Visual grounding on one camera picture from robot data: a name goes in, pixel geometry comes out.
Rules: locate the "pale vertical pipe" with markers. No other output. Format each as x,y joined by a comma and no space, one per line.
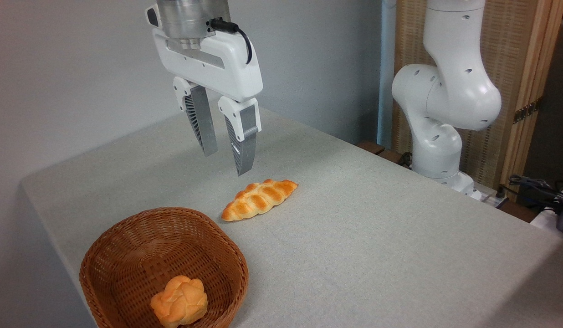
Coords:
386,68

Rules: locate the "long braided bread loaf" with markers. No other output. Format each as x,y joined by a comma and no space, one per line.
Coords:
259,198

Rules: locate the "dark metal screen hinge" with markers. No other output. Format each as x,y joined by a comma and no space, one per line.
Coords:
526,110

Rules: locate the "round knotted bread roll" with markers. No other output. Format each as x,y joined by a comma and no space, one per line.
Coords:
179,302

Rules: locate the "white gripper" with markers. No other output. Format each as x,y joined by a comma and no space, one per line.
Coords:
227,68

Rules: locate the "brown wooden base board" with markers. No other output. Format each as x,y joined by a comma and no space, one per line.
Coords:
381,152

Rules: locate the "brown wicker basket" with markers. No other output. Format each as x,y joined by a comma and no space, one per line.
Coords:
135,255

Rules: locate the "wooden woven folding screen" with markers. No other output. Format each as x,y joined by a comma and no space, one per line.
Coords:
514,54

